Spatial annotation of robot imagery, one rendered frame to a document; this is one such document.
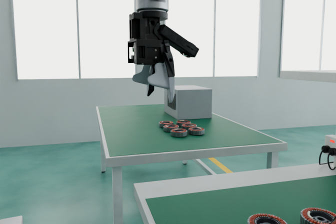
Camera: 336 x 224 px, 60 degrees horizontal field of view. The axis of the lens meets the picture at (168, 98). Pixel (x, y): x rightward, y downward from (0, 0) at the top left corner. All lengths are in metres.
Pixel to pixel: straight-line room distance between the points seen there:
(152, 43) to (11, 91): 4.21
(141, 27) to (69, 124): 4.14
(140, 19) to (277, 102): 5.23
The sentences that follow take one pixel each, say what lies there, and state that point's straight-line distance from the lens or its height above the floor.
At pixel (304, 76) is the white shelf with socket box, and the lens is 1.28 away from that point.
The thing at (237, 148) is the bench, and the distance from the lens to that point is 1.78.
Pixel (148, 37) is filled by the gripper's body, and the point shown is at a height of 1.30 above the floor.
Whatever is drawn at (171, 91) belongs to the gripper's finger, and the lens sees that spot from 0.63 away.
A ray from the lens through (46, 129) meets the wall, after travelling 4.79.
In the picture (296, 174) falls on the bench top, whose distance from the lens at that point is 1.45.
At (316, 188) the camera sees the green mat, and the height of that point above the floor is 0.75.
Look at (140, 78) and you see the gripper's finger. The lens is 0.74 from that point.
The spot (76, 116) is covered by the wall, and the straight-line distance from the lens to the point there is 4.72.
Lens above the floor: 1.24
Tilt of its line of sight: 7 degrees down
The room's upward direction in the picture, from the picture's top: straight up
